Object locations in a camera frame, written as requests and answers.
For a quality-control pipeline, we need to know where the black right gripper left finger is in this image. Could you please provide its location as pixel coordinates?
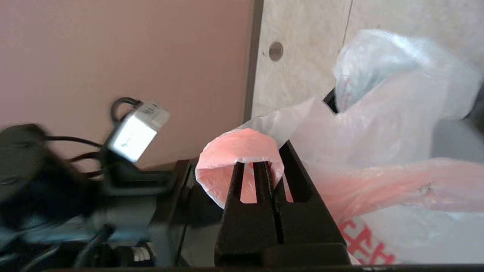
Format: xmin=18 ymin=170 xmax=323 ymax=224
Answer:
xmin=215 ymin=161 xmax=281 ymax=266

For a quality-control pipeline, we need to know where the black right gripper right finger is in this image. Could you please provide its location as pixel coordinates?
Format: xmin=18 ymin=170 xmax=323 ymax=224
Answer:
xmin=276 ymin=140 xmax=346 ymax=245

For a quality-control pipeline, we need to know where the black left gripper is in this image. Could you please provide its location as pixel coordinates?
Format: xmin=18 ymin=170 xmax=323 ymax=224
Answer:
xmin=150 ymin=158 xmax=224 ymax=267

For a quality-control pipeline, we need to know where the fresh white red plastic bag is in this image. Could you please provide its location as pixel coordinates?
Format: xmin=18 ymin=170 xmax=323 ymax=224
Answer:
xmin=195 ymin=29 xmax=484 ymax=265

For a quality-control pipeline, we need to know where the round grey floor cover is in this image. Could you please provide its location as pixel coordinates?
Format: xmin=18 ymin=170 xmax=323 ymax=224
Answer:
xmin=268 ymin=42 xmax=284 ymax=62

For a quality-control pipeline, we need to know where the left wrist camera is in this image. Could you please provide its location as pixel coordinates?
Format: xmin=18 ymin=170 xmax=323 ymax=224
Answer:
xmin=107 ymin=100 xmax=171 ymax=164

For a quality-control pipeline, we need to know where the thin black left camera cable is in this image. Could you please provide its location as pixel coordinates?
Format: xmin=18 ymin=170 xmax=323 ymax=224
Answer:
xmin=110 ymin=97 xmax=143 ymax=122

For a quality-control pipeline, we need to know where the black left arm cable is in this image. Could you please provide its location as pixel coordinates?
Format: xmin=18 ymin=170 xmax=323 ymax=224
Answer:
xmin=43 ymin=135 xmax=104 ymax=179

